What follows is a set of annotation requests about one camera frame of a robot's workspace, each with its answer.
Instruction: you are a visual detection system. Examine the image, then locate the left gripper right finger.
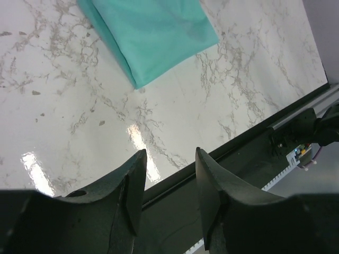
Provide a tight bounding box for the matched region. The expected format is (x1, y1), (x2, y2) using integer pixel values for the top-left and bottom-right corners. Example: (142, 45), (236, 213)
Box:
(195, 148), (338, 253)

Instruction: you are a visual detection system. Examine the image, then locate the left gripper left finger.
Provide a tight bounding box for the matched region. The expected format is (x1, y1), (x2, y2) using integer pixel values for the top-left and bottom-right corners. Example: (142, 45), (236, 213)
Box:
(1, 149), (147, 253)

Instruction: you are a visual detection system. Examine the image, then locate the teal t shirt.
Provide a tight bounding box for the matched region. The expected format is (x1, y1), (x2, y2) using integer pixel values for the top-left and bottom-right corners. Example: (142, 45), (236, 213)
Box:
(77, 1), (218, 89)

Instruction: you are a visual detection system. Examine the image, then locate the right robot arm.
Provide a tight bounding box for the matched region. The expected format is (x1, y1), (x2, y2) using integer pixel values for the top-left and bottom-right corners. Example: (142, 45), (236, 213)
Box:
(301, 103), (338, 147)

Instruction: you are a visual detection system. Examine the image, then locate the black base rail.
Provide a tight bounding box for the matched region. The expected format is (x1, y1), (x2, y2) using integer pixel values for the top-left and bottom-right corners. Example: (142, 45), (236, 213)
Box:
(134, 84), (338, 253)

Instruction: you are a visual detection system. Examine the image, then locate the white slotted cable duct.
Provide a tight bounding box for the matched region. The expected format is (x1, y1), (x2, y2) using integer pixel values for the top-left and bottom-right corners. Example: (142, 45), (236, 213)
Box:
(185, 148), (300, 254)

